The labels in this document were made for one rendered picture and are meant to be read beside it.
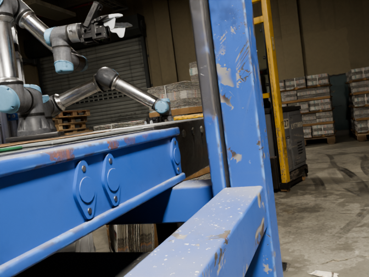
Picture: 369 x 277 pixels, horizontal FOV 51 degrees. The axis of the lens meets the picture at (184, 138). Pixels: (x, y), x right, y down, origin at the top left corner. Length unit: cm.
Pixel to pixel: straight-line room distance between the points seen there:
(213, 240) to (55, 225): 15
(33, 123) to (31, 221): 155
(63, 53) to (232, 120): 124
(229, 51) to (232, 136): 12
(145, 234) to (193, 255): 161
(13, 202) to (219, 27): 37
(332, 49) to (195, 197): 869
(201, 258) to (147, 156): 27
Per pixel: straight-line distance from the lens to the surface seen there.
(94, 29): 166
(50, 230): 38
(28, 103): 186
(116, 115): 1050
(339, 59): 921
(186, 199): 62
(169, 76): 979
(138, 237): 192
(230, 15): 57
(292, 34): 921
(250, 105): 55
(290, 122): 399
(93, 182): 43
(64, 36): 172
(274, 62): 370
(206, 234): 36
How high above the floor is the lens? 81
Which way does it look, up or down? 3 degrees down
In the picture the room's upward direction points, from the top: 7 degrees counter-clockwise
